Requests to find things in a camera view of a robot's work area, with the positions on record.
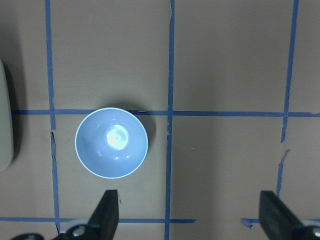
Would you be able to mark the blue bowl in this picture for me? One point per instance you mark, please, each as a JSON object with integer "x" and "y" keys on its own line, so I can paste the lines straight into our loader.
{"x": 111, "y": 143}

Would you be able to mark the silver white toaster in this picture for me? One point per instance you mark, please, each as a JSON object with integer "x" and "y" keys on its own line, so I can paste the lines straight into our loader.
{"x": 6, "y": 127}

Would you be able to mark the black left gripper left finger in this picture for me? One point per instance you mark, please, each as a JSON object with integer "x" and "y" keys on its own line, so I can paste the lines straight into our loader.
{"x": 105, "y": 218}

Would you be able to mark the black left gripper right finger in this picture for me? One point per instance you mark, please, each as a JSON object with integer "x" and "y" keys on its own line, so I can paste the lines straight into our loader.
{"x": 276, "y": 220}

